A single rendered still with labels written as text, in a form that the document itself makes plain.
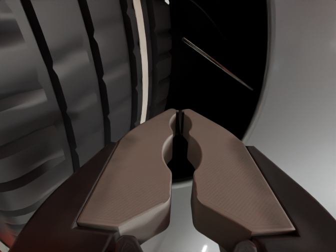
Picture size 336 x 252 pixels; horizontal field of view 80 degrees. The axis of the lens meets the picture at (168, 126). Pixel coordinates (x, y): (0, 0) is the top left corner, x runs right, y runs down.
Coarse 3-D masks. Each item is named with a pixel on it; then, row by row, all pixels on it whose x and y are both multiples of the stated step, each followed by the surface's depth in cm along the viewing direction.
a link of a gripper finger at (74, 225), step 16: (112, 144) 9; (96, 160) 8; (80, 176) 7; (96, 176) 7; (64, 192) 7; (80, 192) 7; (48, 208) 6; (64, 208) 6; (80, 208) 6; (32, 224) 6; (48, 224) 6; (64, 224) 6; (16, 240) 5; (32, 240) 5; (48, 240) 5; (64, 240) 5; (80, 240) 5; (96, 240) 5; (112, 240) 6
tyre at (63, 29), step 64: (0, 0) 11; (64, 0) 13; (128, 0) 18; (0, 64) 11; (64, 64) 14; (128, 64) 20; (0, 128) 12; (64, 128) 16; (128, 128) 24; (0, 192) 14
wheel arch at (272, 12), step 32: (224, 0) 56; (256, 0) 52; (192, 32) 64; (224, 32) 60; (256, 32) 56; (192, 64) 70; (256, 64) 59; (192, 96) 75; (224, 96) 69; (256, 96) 62
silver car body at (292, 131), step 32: (288, 0) 25; (320, 0) 24; (288, 32) 26; (320, 32) 25; (288, 64) 28; (320, 64) 26; (288, 96) 30; (320, 96) 28; (256, 128) 35; (288, 128) 32; (320, 128) 30; (288, 160) 34; (320, 160) 32; (320, 192) 34; (192, 224) 58
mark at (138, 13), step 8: (136, 0) 19; (136, 8) 19; (136, 16) 19; (144, 32) 20; (144, 40) 21; (144, 48) 21; (144, 56) 21; (144, 64) 22; (144, 72) 22; (144, 80) 22; (144, 88) 23; (144, 96) 24; (144, 104) 24; (144, 112) 25; (144, 120) 26
